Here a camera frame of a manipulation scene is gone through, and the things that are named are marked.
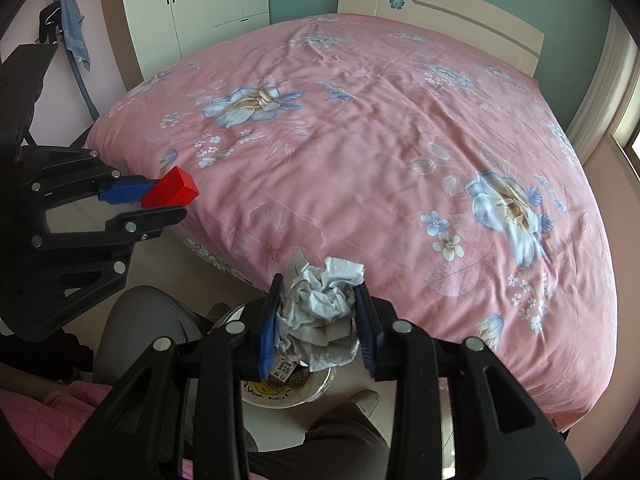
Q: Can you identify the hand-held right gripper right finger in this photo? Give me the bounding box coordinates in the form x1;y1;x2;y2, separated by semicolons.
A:
354;284;583;480

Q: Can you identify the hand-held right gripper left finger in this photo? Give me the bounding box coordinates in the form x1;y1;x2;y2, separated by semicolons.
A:
67;272;288;480

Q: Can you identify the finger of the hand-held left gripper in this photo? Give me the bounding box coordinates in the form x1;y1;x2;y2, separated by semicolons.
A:
21;146;162;209
10;205;188;343

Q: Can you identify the red block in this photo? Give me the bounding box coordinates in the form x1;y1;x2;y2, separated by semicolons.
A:
140;166;201;210

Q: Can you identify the grey paper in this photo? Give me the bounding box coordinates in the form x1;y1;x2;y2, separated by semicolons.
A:
275;249;366;373

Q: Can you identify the small white cardboard box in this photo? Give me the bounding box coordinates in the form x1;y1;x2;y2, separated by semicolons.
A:
272;357;297;386

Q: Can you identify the white bin with plastic liner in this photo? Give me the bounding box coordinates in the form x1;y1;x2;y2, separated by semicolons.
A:
240;360;321;408

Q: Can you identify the blue clothes rack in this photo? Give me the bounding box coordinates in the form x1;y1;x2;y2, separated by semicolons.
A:
37;0;101;123

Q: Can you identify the beige slipper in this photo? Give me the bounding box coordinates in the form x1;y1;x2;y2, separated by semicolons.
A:
345;390;381;416

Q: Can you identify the blue towel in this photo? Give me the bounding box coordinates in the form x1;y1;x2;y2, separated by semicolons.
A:
52;0;92;72

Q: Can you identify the person's left leg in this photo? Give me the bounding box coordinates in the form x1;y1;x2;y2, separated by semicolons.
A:
92;285;211;436

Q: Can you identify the person's leg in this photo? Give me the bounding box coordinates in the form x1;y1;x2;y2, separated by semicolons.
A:
92;285;211;436
250;402;391;480

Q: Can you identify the person's right leg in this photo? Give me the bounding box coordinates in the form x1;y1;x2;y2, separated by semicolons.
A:
250;402;391;480

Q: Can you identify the pink floral bedspread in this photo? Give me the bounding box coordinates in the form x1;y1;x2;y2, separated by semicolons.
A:
82;12;616;428

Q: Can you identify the pink quilted garment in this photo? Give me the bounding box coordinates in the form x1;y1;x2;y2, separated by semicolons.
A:
0;360;118;480

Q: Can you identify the window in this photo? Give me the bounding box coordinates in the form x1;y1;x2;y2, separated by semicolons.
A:
612;75;640;171

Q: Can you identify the white headboard with butterfly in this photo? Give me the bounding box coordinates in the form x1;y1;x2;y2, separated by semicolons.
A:
337;0;546;76

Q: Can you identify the cream curtain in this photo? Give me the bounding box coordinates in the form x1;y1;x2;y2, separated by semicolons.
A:
565;7;640;166

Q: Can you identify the white wardrobe with black handles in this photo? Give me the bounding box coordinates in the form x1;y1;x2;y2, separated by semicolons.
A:
117;0;273;96

